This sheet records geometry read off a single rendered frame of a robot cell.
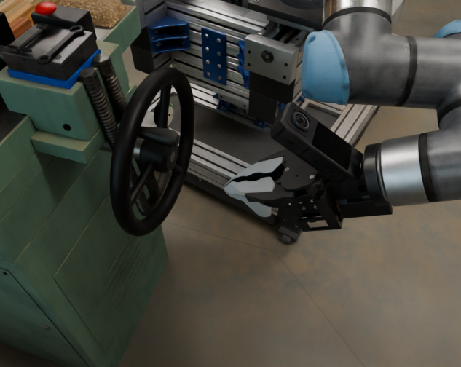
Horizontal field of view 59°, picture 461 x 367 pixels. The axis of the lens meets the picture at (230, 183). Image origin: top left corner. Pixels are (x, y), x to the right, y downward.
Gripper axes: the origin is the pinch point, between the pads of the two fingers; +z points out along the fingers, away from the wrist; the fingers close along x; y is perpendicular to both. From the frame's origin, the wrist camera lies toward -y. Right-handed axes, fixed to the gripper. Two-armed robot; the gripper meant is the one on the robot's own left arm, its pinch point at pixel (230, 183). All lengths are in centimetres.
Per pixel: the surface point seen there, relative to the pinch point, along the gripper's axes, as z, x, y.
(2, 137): 28.3, -3.1, -18.5
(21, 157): 30.0, -2.5, -14.2
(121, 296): 60, 4, 39
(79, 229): 42.5, 1.3, 7.5
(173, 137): 6.0, 2.6, -7.7
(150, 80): 9.5, 9.4, -13.8
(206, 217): 67, 52, 63
